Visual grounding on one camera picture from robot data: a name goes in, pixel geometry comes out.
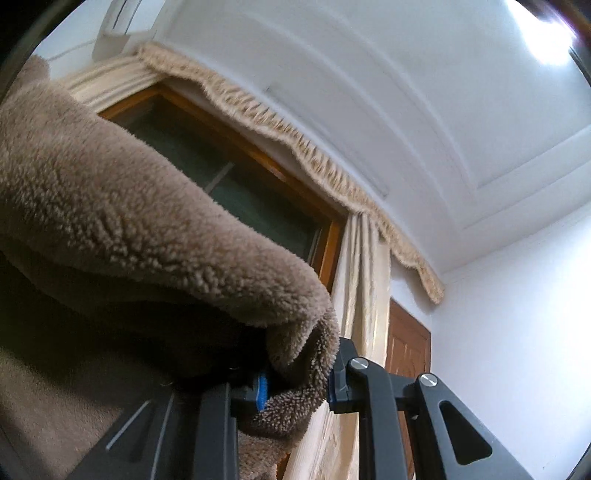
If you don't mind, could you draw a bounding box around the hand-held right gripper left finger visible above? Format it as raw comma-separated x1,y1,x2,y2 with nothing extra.
81,369,273,480

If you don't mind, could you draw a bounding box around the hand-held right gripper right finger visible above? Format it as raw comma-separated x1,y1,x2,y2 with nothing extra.
329,337,532,480

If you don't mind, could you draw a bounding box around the brown fleece garment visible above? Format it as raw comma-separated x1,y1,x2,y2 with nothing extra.
0,55,342,480

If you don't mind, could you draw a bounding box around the wooden door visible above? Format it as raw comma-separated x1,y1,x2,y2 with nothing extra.
385,298,432,480

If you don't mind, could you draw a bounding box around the cream patterned curtain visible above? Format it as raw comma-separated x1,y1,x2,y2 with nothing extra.
67,60,393,480

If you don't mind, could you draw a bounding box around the beige fringed curtain valance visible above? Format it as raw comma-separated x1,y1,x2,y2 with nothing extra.
136,44,446,305

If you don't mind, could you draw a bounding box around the white air conditioner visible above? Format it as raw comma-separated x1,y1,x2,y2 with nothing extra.
95,0,160,61

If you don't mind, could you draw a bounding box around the wooden window frame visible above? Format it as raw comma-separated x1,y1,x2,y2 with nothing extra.
99,83,348,294

